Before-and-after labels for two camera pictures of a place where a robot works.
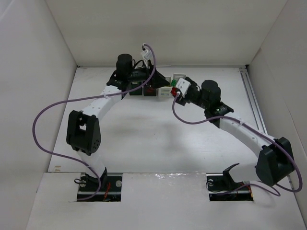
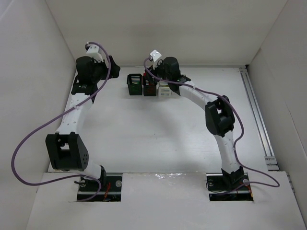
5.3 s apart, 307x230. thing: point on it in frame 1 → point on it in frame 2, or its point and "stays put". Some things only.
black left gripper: [151, 75] → [112, 69]
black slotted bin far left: [137, 92] stays put
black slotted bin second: [149, 91] stays put
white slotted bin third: [165, 92] stays put
